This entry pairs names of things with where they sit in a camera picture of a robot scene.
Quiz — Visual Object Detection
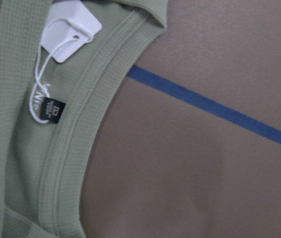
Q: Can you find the olive green long-sleeve shirt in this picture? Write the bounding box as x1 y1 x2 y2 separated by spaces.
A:
0 0 168 238

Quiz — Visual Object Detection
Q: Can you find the brown paper table cover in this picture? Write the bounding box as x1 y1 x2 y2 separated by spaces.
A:
80 0 281 238

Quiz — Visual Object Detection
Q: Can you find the white paper hang tag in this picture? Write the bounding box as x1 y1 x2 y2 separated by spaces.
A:
40 2 103 63

